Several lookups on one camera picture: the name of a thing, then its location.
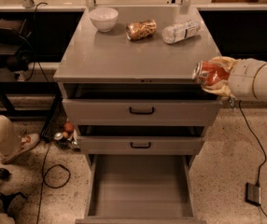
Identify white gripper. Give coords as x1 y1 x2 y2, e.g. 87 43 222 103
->
203 56 266 101

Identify red coke can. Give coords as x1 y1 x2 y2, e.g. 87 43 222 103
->
192 62 229 86

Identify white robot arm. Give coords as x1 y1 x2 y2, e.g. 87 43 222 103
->
203 57 267 103

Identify brown snack can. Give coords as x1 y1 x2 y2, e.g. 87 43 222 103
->
126 20 157 41

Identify grey drawer cabinet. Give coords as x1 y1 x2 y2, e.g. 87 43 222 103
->
52 5 236 170

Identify middle grey drawer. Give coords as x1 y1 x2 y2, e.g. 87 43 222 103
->
77 126 205 155

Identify grey drawer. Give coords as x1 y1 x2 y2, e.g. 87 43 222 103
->
75 155 206 224
63 84 221 126
77 126 205 155

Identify top grey drawer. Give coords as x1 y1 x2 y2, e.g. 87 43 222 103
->
63 84 221 126

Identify bottom grey drawer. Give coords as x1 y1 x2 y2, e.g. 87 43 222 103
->
75 155 206 224

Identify silver can on floor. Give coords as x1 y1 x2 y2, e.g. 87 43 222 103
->
53 133 63 141

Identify clear plastic water bottle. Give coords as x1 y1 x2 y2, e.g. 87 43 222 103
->
162 20 201 45

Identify black power adapter box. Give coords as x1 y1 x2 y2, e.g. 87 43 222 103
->
246 183 261 206

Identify white bowl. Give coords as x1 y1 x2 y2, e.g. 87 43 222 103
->
89 7 119 32

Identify orange fruit on floor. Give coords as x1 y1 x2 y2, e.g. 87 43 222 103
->
63 122 74 133

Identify white orange sneaker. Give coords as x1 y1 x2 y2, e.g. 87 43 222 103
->
0 133 40 164

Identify black equipment on stand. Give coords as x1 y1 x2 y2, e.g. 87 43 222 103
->
0 19 33 72

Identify person leg beige trousers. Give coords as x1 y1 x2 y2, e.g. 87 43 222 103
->
0 115 21 156

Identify black chair base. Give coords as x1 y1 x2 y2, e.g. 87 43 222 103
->
0 166 29 214

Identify black adapter cable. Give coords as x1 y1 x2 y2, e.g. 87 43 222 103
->
238 100 267 224

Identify black looped floor cable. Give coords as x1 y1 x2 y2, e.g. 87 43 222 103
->
35 142 72 224

